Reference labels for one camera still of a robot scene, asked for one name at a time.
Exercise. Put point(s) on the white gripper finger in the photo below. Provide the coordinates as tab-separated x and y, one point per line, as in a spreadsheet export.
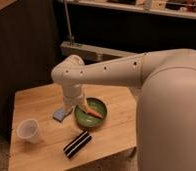
84	106

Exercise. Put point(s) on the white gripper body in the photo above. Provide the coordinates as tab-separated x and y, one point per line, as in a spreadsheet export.
69	102

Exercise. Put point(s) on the green ceramic bowl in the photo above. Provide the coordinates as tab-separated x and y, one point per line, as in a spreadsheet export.
88	120

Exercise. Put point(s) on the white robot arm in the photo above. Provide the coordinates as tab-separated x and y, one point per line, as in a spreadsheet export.
166	106

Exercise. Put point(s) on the orange carrot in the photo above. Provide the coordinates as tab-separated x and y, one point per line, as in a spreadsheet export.
94	113

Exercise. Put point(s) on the blue sponge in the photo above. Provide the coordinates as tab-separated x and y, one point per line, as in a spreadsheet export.
61	114

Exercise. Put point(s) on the black white striped packet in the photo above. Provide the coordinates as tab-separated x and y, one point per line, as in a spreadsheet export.
76	144

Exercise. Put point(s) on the wooden table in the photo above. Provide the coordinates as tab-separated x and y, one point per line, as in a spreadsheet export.
117	133

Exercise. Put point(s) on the clear plastic cup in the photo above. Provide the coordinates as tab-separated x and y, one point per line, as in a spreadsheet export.
28	130

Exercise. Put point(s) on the metal pole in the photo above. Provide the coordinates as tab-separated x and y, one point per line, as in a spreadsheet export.
71	38

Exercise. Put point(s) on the background shelf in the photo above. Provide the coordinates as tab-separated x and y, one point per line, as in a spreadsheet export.
172	8

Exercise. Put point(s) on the metal rail beam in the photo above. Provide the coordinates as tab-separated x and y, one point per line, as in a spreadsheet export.
92	53

